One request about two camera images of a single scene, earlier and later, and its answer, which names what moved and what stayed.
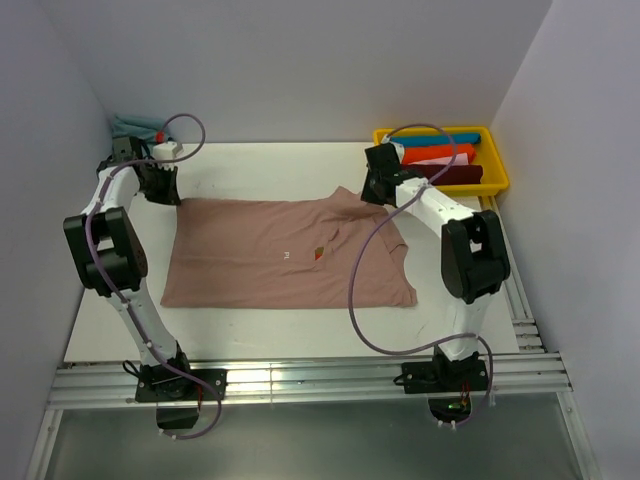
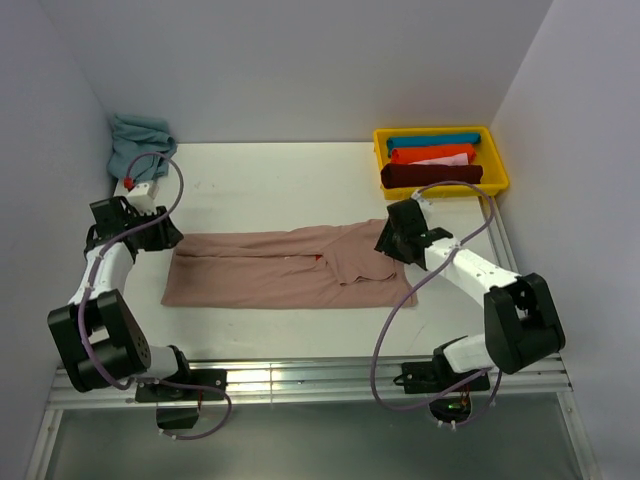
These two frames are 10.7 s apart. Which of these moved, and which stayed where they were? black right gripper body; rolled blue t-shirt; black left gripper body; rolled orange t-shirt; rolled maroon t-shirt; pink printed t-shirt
Moved: black left gripper body; pink printed t-shirt; black right gripper body
Stayed: rolled orange t-shirt; rolled maroon t-shirt; rolled blue t-shirt
